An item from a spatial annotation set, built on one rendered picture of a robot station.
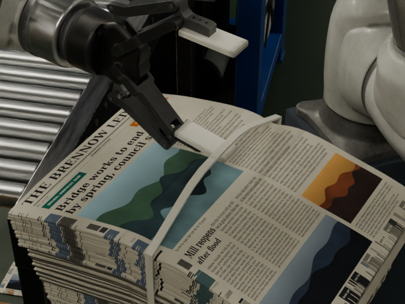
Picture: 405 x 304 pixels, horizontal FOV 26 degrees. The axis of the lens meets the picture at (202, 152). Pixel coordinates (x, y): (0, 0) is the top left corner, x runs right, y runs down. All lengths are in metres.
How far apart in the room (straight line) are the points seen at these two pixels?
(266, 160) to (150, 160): 0.14
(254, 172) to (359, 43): 0.32
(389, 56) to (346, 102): 0.22
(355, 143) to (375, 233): 0.38
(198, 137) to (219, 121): 0.11
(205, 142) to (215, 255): 0.14
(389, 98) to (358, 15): 0.17
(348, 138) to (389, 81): 0.27
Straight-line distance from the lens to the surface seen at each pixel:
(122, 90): 1.05
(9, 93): 1.95
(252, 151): 1.07
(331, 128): 1.40
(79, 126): 1.80
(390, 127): 1.20
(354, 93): 1.30
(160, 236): 0.95
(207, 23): 0.93
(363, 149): 1.38
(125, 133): 1.14
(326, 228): 1.00
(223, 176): 1.04
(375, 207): 1.05
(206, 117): 1.13
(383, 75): 1.15
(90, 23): 1.02
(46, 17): 1.03
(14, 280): 2.63
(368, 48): 1.27
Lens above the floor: 1.83
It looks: 37 degrees down
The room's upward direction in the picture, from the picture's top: straight up
